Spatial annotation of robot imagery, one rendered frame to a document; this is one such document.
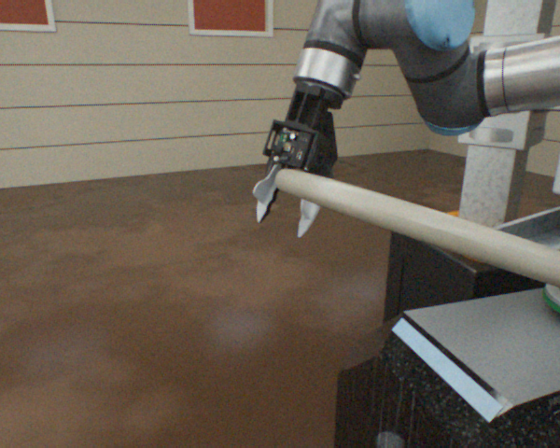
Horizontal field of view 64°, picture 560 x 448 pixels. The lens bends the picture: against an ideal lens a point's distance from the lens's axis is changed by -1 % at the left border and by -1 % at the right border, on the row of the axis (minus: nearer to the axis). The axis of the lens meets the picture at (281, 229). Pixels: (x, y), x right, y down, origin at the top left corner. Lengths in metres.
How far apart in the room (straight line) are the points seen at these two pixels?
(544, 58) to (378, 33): 0.20
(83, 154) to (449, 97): 6.20
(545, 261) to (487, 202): 1.62
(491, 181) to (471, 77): 1.38
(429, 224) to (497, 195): 1.62
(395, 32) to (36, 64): 6.18
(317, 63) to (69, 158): 6.13
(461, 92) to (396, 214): 0.29
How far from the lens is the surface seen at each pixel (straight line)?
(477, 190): 2.05
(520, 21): 1.98
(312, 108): 0.66
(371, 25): 0.63
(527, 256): 0.42
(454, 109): 0.68
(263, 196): 0.69
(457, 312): 1.22
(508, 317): 1.24
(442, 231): 0.41
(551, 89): 0.66
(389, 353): 1.14
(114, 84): 6.61
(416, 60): 0.63
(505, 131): 1.93
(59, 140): 6.64
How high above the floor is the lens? 1.44
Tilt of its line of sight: 20 degrees down
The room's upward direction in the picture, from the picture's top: straight up
